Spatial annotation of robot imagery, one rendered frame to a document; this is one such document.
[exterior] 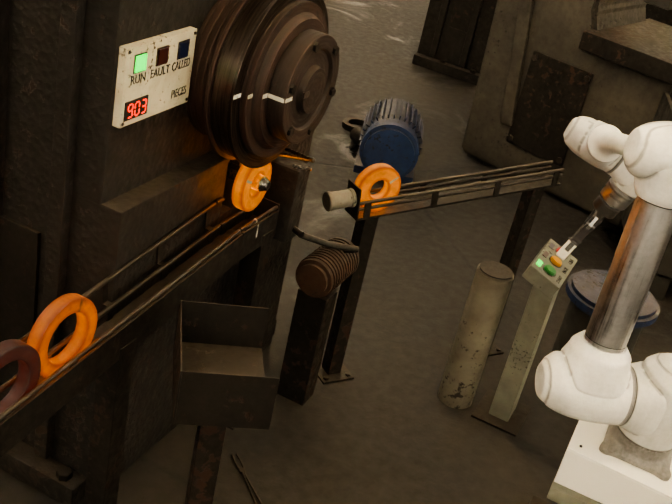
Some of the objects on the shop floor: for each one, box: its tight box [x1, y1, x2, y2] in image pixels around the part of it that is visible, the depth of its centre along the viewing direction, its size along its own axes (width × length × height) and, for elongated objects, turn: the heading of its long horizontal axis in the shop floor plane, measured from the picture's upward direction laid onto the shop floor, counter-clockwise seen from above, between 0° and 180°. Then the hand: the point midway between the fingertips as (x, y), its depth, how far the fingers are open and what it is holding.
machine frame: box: [0, 0, 313, 504], centre depth 263 cm, size 73×108×176 cm
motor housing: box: [277, 237, 360, 406], centre depth 302 cm, size 13×22×54 cm, turn 134°
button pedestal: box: [471, 239, 577, 437], centre depth 310 cm, size 16×24×62 cm, turn 134°
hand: (567, 248), depth 285 cm, fingers closed
